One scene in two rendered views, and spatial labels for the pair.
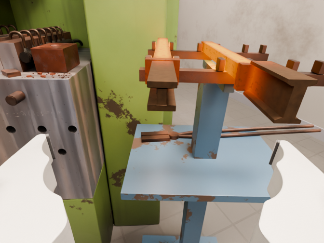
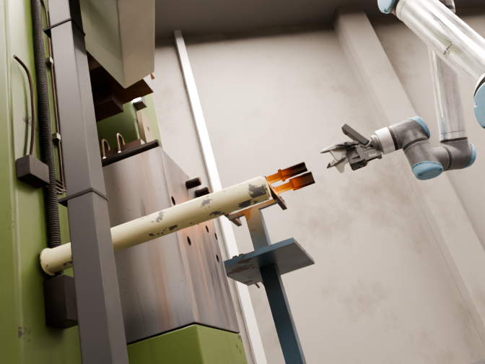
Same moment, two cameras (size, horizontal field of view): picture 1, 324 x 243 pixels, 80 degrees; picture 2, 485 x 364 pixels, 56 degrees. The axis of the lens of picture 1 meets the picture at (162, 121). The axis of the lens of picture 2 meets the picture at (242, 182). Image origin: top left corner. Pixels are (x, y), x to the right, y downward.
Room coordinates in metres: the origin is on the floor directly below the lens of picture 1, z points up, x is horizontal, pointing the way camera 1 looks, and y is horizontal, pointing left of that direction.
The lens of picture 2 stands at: (0.07, 1.54, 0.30)
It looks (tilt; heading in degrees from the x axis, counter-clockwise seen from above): 25 degrees up; 283
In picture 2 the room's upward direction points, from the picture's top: 16 degrees counter-clockwise
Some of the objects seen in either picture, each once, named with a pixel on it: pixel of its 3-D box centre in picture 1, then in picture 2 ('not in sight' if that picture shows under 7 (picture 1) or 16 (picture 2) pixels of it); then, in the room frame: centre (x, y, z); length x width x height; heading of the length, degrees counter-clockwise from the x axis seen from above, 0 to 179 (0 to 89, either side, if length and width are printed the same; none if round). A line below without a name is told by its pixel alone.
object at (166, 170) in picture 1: (202, 155); (268, 264); (0.44, -0.12, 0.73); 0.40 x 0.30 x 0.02; 91
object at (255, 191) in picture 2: not in sight; (154, 225); (0.41, 0.83, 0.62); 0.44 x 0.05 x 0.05; 4
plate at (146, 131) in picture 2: not in sight; (146, 134); (0.68, 0.19, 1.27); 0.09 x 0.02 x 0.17; 94
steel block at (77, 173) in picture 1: (56, 111); (110, 276); (0.75, 0.45, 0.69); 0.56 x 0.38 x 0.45; 4
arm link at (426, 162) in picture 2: not in sight; (425, 159); (-0.22, -0.01, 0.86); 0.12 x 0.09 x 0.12; 31
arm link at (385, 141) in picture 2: not in sight; (383, 141); (-0.11, -0.01, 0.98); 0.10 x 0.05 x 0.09; 90
